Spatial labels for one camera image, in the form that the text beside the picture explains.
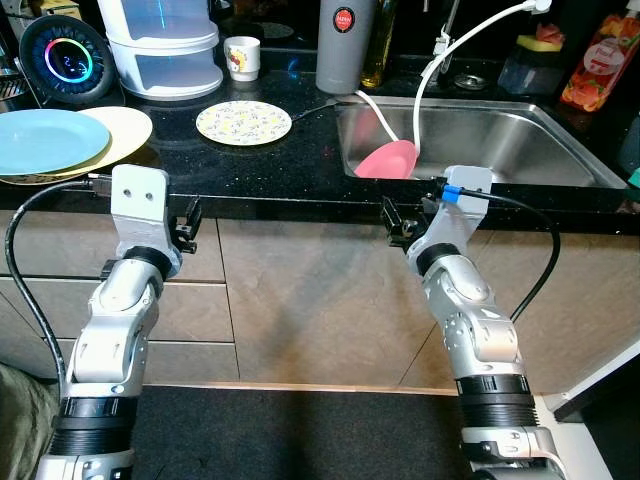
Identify grey cylinder water filter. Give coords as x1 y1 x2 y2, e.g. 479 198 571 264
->
316 0 376 95

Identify black floor mat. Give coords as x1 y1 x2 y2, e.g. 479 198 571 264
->
55 385 561 480

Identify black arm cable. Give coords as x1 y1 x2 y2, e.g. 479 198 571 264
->
432 183 563 323
3 175 116 401

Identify white flexible hose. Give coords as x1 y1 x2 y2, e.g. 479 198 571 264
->
355 0 551 151

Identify dark thin metal utensil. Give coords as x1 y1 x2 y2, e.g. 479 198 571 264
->
290 95 346 121

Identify stainless steel sink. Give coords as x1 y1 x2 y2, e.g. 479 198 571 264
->
337 95 629 191

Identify white stacked storage drawers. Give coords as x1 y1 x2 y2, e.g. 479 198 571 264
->
97 0 224 101

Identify light blue plate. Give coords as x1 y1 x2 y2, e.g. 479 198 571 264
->
0 108 111 176

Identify beige cabinet door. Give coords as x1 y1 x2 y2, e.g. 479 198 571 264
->
215 218 471 391
400 215 640 391

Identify beige drawer front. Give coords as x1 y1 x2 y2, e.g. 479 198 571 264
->
0 343 241 383
0 283 233 343
0 210 226 283

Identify grey metal faucet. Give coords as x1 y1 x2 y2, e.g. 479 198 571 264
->
432 0 463 86

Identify white printed cup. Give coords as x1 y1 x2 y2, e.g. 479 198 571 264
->
224 36 262 82

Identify red scrubber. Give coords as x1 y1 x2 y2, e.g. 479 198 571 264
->
535 22 566 46

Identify olive green cloth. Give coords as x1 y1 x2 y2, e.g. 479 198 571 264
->
0 362 61 480

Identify black round speaker RGB ring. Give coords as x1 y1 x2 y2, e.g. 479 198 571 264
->
18 13 114 106

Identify yellow sponge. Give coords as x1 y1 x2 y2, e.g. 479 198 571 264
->
515 33 551 53

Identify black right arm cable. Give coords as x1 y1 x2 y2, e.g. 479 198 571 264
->
432 183 563 323

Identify white framed appliance door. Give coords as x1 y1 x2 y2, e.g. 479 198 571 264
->
545 340 640 421

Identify pink plate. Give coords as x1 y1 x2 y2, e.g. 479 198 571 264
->
355 140 421 181

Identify yellow oil bottle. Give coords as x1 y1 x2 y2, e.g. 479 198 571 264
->
362 0 398 91

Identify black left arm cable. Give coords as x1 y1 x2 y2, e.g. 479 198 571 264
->
3 175 116 401

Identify cream plate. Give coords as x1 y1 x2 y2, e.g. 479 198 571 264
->
0 105 154 186

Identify dark sponge holder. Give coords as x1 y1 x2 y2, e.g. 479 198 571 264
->
497 45 561 96

